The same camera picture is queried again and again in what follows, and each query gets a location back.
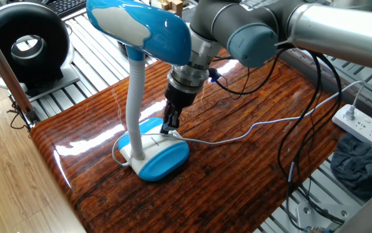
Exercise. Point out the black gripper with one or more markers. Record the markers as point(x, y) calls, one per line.
point(180, 98)

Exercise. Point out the blue and white desk lamp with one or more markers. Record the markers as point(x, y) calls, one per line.
point(159, 32)

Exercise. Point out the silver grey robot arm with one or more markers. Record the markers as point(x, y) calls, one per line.
point(334, 32)

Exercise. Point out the glossy wood grain mat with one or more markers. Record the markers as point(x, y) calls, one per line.
point(237, 178)

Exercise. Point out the light wooden blocks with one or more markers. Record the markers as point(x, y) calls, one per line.
point(172, 6)

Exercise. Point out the black keyboard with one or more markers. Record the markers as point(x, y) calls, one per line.
point(66, 6)

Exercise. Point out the silver metal mounting plate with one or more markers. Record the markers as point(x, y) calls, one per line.
point(318, 213)

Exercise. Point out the white power strip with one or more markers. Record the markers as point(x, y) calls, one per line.
point(367, 129)

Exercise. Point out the dark grey cloth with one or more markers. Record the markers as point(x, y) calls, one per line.
point(363, 168)

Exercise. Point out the brown wooden post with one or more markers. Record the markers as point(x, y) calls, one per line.
point(1, 64)

